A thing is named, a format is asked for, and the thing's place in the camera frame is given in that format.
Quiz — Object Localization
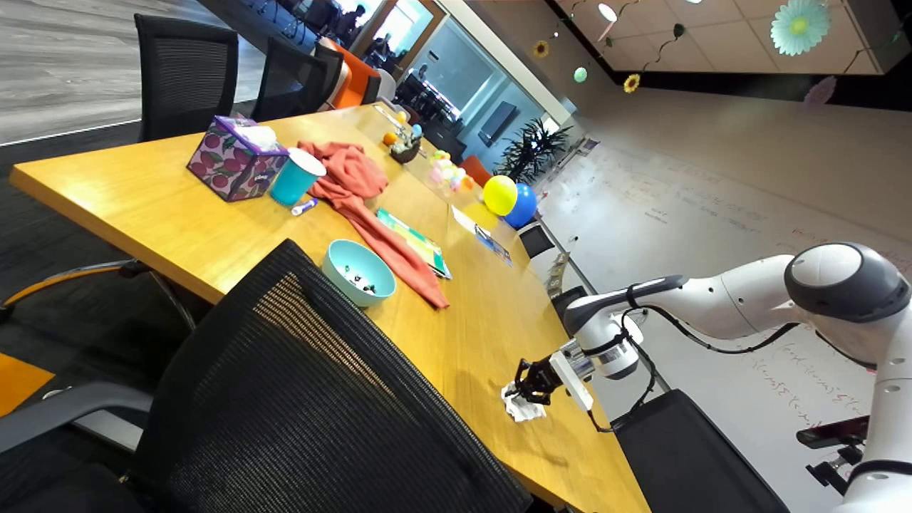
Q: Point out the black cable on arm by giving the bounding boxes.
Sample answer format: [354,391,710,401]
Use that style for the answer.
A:
[567,273,881,437]

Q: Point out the orange flat panel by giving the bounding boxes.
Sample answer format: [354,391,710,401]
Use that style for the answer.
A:
[0,351,56,418]

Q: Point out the green potted plant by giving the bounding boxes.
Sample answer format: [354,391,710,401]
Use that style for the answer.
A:
[498,118,575,184]

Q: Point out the teal bowl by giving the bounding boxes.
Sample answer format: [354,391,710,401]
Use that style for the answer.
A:
[318,236,399,310]

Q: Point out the blue sofa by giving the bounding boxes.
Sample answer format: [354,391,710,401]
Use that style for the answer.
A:
[234,0,321,52]

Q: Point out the teal plastic cup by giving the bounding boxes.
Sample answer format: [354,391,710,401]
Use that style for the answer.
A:
[268,145,328,212]

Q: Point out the yellow ball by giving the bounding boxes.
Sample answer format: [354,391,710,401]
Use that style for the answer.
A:
[479,175,522,223]

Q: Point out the purple patterned tissue box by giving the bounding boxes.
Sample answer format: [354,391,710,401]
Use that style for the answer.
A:
[186,113,290,204]

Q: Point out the green picture book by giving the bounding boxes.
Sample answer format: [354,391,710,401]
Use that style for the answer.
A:
[369,204,456,283]

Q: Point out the teal flower ceiling decoration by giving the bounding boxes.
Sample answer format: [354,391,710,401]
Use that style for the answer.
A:
[766,0,831,59]

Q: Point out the small black bowl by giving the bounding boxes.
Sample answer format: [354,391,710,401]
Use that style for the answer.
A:
[387,130,428,169]

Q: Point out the white tissue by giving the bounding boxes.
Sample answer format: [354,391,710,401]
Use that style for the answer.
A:
[498,381,553,427]

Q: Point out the black clamp device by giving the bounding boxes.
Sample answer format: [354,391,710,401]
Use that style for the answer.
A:
[795,412,874,498]

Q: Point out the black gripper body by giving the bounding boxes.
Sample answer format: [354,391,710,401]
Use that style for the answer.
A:
[512,354,565,408]

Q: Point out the blue ball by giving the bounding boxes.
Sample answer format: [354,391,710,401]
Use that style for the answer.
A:
[502,182,545,234]

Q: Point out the orange cloth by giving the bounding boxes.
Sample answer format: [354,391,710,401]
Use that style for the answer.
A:
[297,139,453,314]

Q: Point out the white paper booklet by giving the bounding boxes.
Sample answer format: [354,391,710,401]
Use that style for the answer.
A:
[446,203,515,261]

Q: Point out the orange chair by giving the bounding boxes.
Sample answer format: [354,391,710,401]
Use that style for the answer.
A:
[318,36,384,113]

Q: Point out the black mesh office chair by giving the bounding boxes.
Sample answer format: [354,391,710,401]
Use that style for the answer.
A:
[130,12,240,143]
[250,35,345,123]
[0,236,535,513]

